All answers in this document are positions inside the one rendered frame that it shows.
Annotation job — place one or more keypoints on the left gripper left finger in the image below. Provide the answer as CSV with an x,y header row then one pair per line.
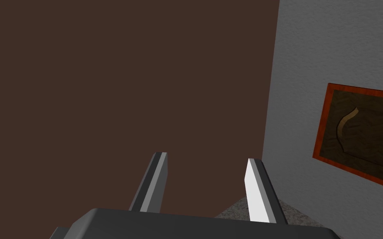
x,y
151,186

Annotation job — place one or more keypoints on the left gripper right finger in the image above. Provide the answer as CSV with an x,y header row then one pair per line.
x,y
261,196

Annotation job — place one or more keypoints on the red framed dark picture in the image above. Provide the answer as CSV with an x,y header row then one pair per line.
x,y
367,132

